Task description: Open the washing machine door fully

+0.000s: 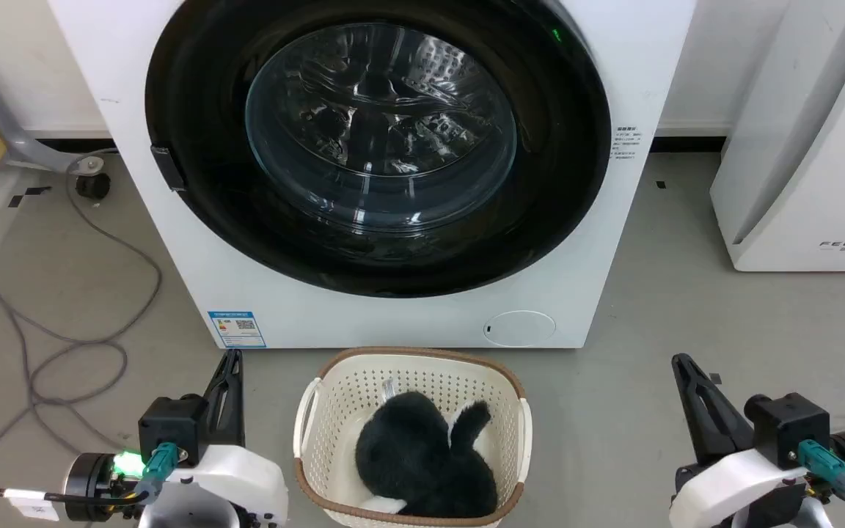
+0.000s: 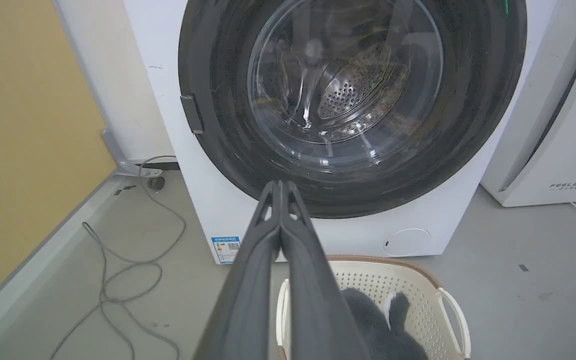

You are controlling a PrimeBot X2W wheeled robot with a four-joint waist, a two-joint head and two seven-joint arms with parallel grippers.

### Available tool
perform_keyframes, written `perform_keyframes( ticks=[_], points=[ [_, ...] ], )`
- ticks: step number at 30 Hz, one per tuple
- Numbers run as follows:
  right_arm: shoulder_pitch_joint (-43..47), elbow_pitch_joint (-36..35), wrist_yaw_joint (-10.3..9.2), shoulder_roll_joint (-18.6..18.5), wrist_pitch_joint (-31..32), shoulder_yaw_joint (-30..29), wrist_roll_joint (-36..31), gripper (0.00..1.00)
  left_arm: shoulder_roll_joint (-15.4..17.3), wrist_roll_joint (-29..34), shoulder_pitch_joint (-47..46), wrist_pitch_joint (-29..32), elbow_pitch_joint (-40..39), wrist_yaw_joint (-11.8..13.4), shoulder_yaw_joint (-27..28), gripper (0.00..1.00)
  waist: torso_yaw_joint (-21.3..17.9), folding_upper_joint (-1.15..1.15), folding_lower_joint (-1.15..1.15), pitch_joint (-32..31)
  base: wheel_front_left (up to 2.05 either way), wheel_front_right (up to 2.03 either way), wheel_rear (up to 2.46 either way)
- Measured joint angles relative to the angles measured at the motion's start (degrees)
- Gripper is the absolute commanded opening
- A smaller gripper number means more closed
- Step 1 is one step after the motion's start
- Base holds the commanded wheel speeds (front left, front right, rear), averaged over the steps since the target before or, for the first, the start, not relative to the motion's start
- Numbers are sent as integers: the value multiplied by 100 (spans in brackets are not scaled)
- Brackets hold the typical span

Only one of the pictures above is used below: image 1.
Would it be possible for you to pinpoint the grey floor cable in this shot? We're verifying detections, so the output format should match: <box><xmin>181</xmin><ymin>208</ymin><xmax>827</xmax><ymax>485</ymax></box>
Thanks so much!
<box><xmin>0</xmin><ymin>149</ymin><xmax>164</xmax><ymax>507</ymax></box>

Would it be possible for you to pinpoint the white air purifier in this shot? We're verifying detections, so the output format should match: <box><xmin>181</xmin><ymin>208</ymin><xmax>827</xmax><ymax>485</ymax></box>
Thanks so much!
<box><xmin>709</xmin><ymin>0</ymin><xmax>845</xmax><ymax>273</ymax></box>

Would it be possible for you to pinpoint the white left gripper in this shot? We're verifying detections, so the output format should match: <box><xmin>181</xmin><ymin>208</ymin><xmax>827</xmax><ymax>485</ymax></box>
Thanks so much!
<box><xmin>137</xmin><ymin>350</ymin><xmax>290</xmax><ymax>528</ymax></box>

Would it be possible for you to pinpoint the black caster wheel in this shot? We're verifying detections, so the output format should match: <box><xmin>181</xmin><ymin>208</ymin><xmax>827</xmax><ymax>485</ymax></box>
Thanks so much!
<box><xmin>75</xmin><ymin>172</ymin><xmax>111</xmax><ymax>200</ymax></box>

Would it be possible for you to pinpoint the black round washer door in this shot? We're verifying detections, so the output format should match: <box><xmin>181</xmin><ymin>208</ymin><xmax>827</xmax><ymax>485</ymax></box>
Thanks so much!
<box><xmin>145</xmin><ymin>0</ymin><xmax>612</xmax><ymax>298</ymax></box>

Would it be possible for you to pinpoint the black fuzzy garment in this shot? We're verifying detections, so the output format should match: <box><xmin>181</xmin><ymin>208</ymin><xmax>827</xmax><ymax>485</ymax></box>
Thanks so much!
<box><xmin>354</xmin><ymin>391</ymin><xmax>499</xmax><ymax>518</ymax></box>

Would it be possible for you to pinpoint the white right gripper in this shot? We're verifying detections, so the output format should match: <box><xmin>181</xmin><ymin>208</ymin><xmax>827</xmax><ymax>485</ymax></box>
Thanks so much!
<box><xmin>669</xmin><ymin>353</ymin><xmax>813</xmax><ymax>528</ymax></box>

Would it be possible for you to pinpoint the white cloth in basket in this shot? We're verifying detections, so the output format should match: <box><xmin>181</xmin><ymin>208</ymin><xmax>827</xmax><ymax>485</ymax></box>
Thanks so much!
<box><xmin>359</xmin><ymin>495</ymin><xmax>409</xmax><ymax>515</ymax></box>

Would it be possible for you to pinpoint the grey metal stand leg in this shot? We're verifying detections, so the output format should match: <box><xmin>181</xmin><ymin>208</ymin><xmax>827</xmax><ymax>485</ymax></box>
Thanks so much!
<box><xmin>0</xmin><ymin>73</ymin><xmax>104</xmax><ymax>175</ymax></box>

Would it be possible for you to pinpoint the white front-load washing machine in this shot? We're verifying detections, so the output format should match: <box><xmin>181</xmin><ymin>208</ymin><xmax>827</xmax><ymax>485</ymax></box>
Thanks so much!
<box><xmin>47</xmin><ymin>0</ymin><xmax>698</xmax><ymax>350</ymax></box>

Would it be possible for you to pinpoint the cream perforated laundry basket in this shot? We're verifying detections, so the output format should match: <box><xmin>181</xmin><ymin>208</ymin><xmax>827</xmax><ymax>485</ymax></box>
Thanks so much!
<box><xmin>293</xmin><ymin>347</ymin><xmax>533</xmax><ymax>528</ymax></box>

